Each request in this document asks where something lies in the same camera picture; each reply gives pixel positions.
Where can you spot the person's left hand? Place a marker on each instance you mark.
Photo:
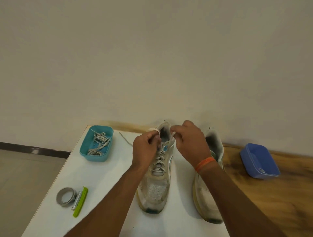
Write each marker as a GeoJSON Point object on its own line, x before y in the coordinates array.
{"type": "Point", "coordinates": [144, 151]}

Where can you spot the person's right hand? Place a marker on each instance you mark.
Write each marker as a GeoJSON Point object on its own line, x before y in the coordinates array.
{"type": "Point", "coordinates": [193, 144]}

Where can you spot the worn white sneaker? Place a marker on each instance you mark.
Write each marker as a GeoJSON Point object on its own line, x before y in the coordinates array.
{"type": "Point", "coordinates": [152, 193]}
{"type": "Point", "coordinates": [205, 197]}

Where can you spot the person's left forearm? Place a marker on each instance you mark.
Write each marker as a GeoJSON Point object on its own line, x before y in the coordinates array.
{"type": "Point", "coordinates": [107, 207]}

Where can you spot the person's right forearm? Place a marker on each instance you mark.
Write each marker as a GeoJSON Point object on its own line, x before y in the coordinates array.
{"type": "Point", "coordinates": [239, 205]}

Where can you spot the orange thread wristband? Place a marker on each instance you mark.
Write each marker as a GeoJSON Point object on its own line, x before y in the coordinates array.
{"type": "Point", "coordinates": [205, 164]}

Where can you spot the teal plastic container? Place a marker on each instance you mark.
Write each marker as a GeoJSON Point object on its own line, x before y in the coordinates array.
{"type": "Point", "coordinates": [84, 149]}

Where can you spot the blue plastic container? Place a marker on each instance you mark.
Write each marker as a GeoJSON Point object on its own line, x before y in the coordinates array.
{"type": "Point", "coordinates": [258, 156]}

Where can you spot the green utility cutter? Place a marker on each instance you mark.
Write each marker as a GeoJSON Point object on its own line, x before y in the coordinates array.
{"type": "Point", "coordinates": [80, 203]}

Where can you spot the grey tape roll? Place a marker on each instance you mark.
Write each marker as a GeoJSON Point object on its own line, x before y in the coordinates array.
{"type": "Point", "coordinates": [60, 202]}

